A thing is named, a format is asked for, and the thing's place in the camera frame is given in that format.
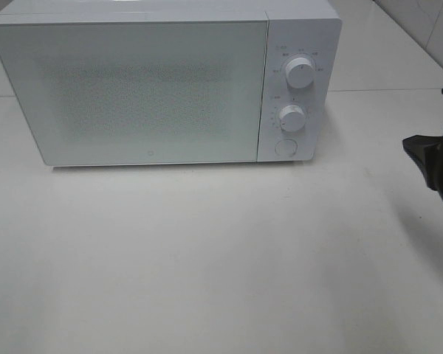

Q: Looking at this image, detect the white timer knob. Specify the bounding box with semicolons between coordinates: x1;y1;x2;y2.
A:
278;105;307;133

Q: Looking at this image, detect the round door release button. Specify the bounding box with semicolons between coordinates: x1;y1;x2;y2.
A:
275;139;298;159

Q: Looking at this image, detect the white microwave door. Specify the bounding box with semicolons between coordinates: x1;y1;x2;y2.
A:
0;21;267;167

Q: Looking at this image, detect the upper white power knob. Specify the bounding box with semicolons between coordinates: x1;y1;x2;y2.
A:
284;55;315;89

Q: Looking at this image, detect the white microwave oven body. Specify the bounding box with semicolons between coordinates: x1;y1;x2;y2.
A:
0;1;342;165

